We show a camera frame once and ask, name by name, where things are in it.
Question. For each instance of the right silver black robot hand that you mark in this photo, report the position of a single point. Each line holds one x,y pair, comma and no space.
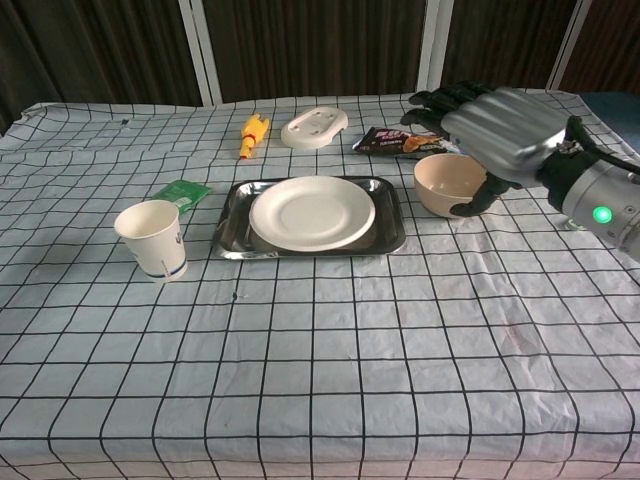
505,130

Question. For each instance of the beige bowl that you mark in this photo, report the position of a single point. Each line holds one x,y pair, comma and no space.
440,185

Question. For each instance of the white paper cup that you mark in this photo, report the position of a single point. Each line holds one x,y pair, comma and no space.
155,245

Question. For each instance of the rectangular metal tray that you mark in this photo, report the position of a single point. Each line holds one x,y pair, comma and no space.
235,235

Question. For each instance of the green cleaning brush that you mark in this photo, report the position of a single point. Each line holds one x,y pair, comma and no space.
575,225

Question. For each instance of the white round plate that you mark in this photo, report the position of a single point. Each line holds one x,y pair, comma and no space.
312,212

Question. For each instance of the white oval dish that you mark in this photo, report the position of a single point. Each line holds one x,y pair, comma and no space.
315,127

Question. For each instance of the green sachet packet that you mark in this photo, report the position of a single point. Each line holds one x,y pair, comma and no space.
182,192

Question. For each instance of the dark snack packet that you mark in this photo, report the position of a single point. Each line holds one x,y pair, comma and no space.
390,140

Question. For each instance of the checked light blue tablecloth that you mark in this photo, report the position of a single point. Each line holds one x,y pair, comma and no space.
320,360

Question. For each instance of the white frame post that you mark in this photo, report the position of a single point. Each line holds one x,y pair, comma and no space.
570,45
200,50
432,45

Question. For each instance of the yellow rubber chicken toy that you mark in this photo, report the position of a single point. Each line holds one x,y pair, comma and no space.
252,135

